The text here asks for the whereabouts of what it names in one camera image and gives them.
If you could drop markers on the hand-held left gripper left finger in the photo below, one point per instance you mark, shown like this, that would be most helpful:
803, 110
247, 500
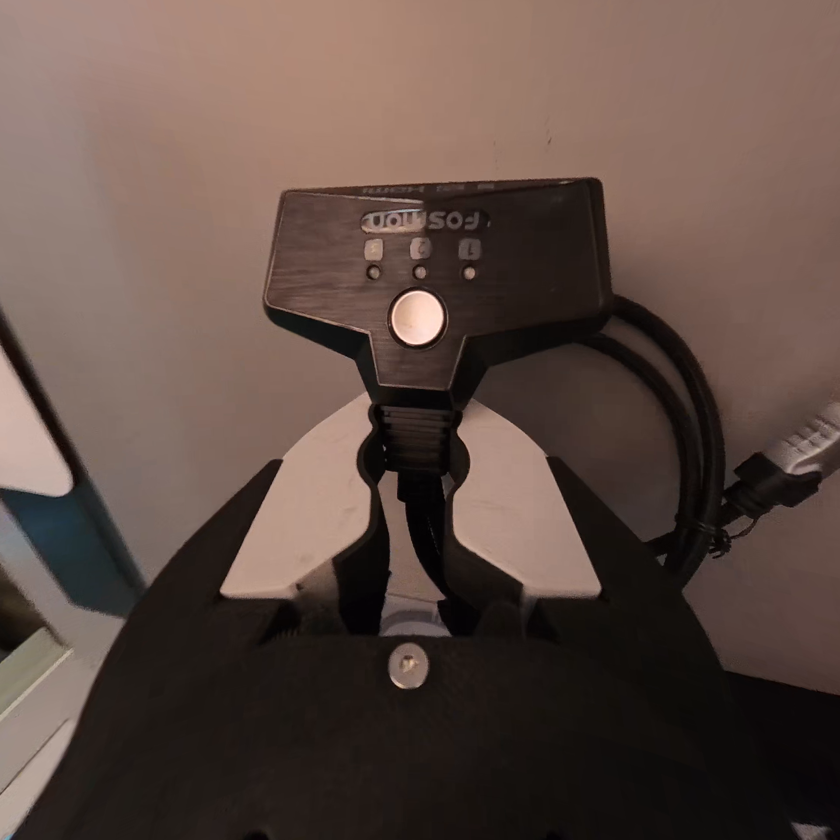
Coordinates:
315, 499

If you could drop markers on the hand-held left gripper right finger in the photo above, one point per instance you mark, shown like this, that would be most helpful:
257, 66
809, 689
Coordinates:
518, 512

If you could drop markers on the white stand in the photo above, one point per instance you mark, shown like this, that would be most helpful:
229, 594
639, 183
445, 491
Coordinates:
33, 426

